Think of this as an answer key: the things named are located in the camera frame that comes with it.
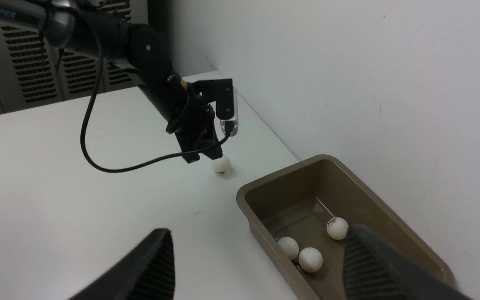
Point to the tan plastic bin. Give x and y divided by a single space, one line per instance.
300 215

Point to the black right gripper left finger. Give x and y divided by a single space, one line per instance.
146 273

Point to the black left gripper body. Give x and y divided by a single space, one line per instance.
190 120

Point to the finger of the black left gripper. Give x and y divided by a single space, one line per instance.
212 149
190 152

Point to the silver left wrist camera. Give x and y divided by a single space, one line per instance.
227 111

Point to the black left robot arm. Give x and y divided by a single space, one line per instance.
134 51

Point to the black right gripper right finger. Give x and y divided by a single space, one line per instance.
374 270

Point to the grey vented cabinet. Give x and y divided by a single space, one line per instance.
32 73

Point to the white ball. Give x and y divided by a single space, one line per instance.
221 166
310 259
289 246
337 228

